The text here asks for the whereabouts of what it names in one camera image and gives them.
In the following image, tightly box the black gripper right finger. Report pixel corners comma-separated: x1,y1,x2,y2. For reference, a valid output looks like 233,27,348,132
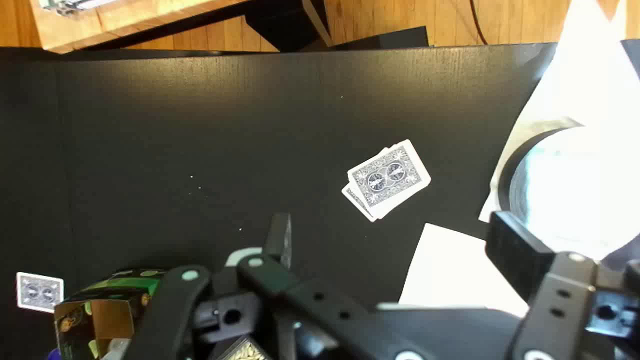
484,207,640,360

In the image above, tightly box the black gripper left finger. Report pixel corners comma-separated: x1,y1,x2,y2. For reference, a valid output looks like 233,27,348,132
127,211,428,360

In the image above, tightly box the round black-rimmed plate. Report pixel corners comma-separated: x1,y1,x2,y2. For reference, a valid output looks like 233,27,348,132
499,117,640,263

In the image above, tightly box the stack of blue playing cards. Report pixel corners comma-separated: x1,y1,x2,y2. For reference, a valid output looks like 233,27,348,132
341,137,434,224

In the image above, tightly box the large white paper sheet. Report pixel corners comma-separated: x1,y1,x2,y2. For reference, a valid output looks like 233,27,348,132
478,0,640,226

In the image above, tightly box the single blue playing card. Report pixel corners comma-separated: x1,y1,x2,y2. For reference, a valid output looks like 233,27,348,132
14,270,66,313

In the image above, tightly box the light wooden furniture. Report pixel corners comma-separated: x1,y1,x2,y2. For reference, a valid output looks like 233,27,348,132
28,0,251,56

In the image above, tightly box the black cable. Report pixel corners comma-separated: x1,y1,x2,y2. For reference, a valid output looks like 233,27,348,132
466,0,490,46

